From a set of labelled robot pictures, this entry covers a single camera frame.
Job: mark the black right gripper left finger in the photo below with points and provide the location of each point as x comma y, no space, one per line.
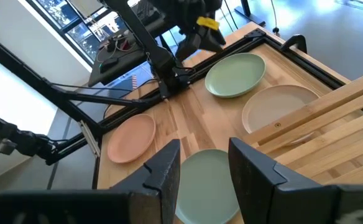
76,208

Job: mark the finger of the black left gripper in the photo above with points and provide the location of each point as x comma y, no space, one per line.
213,40
189,45

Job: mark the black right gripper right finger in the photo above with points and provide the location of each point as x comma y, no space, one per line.
293,205

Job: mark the salmon pink round plate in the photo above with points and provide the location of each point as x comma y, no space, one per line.
131,138

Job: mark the beige round plate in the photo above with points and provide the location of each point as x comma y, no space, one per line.
274,105

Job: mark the sage green round plate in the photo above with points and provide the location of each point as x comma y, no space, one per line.
203,186

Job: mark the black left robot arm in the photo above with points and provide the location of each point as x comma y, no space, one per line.
156,53

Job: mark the wooden slatted shelf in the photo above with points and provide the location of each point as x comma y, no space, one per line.
324,146

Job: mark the yellow tape tag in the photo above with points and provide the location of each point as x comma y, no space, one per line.
208,23

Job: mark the black keyboard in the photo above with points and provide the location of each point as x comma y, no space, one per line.
148,12

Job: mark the black floor stand base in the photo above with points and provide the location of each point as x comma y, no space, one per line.
250,17

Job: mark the dark desk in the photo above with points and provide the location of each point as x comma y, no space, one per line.
128,63

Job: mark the black computer mouse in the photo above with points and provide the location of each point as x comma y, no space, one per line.
108,64

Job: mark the large window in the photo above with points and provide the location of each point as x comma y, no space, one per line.
76,31

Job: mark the silver metal bracket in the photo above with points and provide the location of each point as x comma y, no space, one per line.
89,138

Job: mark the black arched bracket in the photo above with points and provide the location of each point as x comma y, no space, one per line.
295,37

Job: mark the black aluminium table frame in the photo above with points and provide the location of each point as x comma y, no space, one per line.
13,58

